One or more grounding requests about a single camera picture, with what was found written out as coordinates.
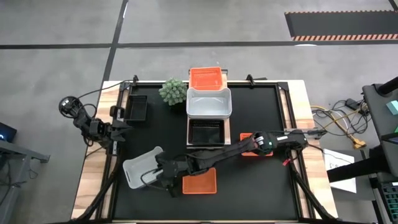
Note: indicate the red connector tag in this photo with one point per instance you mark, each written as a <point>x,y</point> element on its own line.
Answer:
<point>286,162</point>

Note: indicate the black hazard-striped floor mat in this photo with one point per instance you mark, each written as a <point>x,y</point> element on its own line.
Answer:
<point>342,23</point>

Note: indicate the black table mat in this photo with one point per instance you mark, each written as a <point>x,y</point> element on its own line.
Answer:
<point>255,193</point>

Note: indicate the white paper sheet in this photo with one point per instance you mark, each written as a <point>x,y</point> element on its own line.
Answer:
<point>340,168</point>

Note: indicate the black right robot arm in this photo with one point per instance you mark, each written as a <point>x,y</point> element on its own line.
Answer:
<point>217,157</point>

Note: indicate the teal box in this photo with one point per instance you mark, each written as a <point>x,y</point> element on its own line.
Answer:
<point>392,107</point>

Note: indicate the green-lit keyboard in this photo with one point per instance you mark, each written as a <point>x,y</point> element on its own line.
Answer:
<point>390,196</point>

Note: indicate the black table clamp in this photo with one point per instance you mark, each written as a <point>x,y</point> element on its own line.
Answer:
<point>250,79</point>
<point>135,80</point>

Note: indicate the white plastic basket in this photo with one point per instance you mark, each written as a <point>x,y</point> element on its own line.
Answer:
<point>136,169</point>
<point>208,104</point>

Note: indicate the black device blue light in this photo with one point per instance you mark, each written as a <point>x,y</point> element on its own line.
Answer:
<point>6,132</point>

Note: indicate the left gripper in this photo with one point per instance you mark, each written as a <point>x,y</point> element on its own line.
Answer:
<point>110,132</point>

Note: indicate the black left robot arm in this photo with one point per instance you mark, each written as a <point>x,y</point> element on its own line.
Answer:
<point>90,126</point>

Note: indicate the orange slotted plastic basket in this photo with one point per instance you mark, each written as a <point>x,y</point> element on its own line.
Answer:
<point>200,185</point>
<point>245,137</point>
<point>206,79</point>

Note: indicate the grey metal desk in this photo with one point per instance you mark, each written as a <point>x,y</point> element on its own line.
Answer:
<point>12,161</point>

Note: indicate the black equipment cart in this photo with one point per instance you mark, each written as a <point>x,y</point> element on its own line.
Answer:
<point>376,102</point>

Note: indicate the green artificial plant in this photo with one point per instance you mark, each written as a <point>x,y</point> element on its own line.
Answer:
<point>172,91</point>

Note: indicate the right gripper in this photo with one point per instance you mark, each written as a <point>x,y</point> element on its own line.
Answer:
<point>174,168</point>

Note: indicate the black aluminium rig frame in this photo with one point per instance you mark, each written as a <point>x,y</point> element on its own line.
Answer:
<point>283,88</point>

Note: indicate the black power adapter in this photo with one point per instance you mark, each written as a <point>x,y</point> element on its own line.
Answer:
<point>353,103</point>

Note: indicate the black slotted plastic basket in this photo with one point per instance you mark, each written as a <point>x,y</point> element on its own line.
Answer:
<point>136,108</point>
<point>205,133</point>

